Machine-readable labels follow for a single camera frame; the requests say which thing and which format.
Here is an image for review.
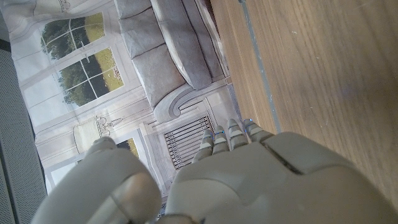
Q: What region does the printed living room backdrop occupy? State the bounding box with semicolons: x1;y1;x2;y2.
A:
0;0;243;215

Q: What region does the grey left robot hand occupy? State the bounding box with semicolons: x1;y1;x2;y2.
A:
30;118;398;224

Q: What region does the grey perforated wall panel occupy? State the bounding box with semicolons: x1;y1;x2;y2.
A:
0;39;48;224

